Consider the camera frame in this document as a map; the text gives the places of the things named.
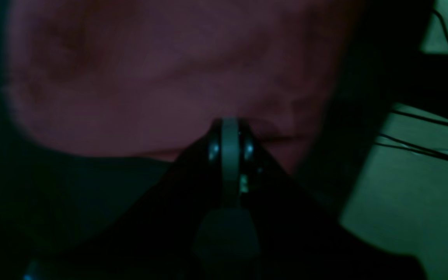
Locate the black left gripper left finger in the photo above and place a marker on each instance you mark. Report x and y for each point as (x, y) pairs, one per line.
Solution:
(152, 241)

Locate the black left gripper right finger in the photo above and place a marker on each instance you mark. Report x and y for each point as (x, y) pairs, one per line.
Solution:
(298, 239)

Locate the red long-sleeve shirt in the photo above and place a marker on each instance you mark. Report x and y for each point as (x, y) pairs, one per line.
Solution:
(114, 78)

